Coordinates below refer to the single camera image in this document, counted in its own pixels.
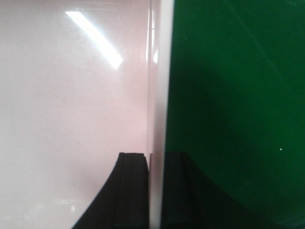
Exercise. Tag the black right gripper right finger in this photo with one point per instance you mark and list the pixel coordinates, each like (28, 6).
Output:
(192, 201)

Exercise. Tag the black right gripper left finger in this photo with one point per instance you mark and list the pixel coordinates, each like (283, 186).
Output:
(122, 202)

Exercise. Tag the pink plastic bin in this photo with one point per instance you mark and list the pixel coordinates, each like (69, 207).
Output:
(80, 82)

